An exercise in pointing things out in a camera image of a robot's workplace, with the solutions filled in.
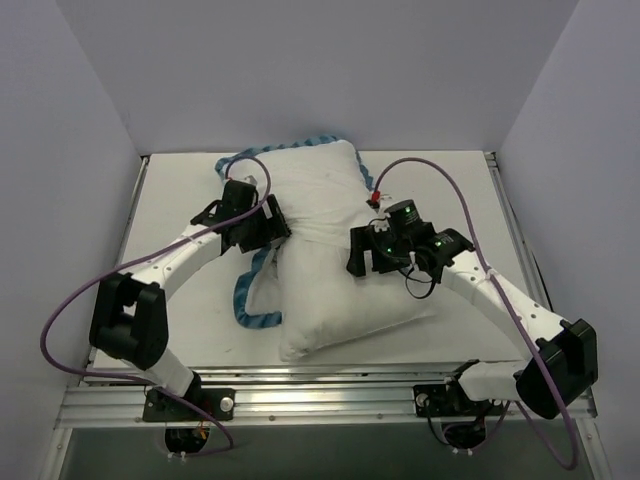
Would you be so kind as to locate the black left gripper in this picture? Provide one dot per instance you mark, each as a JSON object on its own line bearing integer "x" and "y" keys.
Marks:
{"x": 273, "y": 220}

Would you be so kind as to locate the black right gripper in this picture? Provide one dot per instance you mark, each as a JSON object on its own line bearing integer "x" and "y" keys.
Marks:
{"x": 358, "y": 251}

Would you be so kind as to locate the blue white patterned pillowcase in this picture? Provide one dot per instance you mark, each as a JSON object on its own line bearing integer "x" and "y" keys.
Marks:
{"x": 322, "y": 187}

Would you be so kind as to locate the white pillow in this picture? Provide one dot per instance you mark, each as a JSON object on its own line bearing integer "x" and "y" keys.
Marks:
{"x": 323, "y": 305}

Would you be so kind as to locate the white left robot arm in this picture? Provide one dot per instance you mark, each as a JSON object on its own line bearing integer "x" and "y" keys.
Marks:
{"x": 130, "y": 319}

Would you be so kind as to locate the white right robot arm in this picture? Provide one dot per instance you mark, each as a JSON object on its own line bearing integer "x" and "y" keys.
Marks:
{"x": 559, "y": 358}

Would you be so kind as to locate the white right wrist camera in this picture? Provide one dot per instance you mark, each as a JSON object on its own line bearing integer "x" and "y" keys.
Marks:
{"x": 379, "y": 201}

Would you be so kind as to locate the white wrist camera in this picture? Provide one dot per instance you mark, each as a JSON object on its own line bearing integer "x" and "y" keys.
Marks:
{"x": 379, "y": 201}
{"x": 250, "y": 180}

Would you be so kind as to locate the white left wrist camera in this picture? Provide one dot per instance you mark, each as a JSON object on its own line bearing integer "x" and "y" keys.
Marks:
{"x": 250, "y": 180}

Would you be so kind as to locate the aluminium side rail left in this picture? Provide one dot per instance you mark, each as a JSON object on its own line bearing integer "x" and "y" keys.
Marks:
{"x": 134, "y": 200}

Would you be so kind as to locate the aluminium side rail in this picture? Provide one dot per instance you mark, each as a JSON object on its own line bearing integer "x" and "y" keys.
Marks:
{"x": 528, "y": 264}
{"x": 134, "y": 200}

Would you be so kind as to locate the aluminium front rail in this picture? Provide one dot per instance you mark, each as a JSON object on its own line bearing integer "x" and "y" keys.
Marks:
{"x": 271, "y": 396}

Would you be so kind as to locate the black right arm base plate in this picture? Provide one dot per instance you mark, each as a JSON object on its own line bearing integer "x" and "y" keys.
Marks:
{"x": 449, "y": 400}

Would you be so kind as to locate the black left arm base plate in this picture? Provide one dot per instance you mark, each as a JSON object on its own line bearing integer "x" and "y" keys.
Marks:
{"x": 219, "y": 403}

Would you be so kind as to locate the aluminium side rail right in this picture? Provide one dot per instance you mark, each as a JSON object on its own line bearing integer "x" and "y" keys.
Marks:
{"x": 528, "y": 264}

